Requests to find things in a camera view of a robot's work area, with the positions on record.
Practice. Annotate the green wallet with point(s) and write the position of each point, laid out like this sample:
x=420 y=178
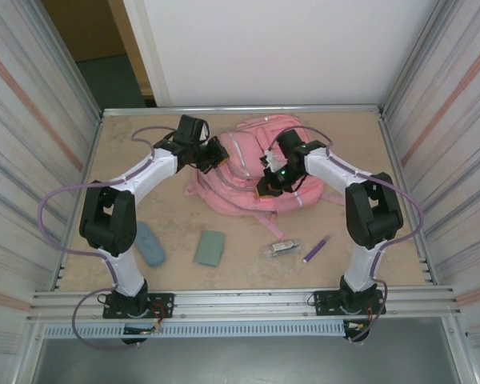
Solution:
x=210 y=249

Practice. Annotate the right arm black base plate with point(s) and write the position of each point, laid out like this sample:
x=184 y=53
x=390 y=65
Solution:
x=324 y=304

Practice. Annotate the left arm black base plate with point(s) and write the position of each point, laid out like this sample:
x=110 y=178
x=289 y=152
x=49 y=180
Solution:
x=164 y=306

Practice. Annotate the wide aluminium mounting rail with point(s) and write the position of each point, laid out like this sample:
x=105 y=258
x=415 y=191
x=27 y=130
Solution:
x=244 y=304

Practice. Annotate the aluminium corner post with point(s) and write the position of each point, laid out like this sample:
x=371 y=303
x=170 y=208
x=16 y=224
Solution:
x=412 y=60
x=70 y=60

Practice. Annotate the narrow aluminium table rail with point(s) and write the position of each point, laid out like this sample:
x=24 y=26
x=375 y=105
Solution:
x=336 y=109

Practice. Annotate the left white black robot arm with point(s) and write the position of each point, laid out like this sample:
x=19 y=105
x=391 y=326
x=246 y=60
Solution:
x=152 y=168

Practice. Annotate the clear plastic pen case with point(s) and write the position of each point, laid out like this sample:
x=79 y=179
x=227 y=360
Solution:
x=282 y=248

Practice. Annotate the pink backpack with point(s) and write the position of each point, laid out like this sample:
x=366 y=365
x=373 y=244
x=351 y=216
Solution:
x=240 y=188

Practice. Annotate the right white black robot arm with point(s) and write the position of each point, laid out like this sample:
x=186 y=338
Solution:
x=336 y=164

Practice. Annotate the grey metal panel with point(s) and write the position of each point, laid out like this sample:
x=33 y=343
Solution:
x=244 y=360

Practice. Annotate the aluminium side rail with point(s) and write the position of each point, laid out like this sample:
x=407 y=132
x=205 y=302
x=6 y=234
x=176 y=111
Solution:
x=405 y=200
x=89 y=164

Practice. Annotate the blue oval case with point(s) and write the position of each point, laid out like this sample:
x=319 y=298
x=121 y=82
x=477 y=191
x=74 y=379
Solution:
x=152 y=248

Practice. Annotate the white door frame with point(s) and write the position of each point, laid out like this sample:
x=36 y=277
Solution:
x=144 y=48

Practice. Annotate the purple marker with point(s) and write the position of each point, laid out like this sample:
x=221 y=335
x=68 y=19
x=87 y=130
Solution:
x=316 y=250

